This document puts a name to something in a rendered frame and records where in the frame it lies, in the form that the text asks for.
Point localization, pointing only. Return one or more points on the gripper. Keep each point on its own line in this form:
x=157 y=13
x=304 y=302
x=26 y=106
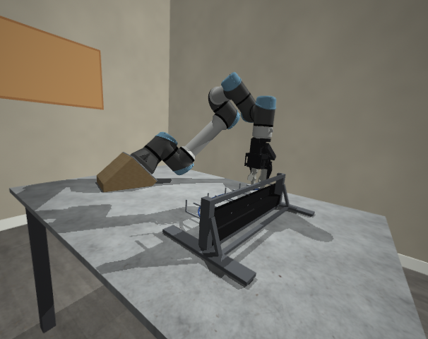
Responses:
x=258 y=158

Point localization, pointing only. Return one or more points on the dark grey free-standing rack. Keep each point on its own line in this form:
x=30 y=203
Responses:
x=219 y=223

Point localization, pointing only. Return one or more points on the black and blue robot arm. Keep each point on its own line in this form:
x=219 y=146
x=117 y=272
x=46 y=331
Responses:
x=180 y=160

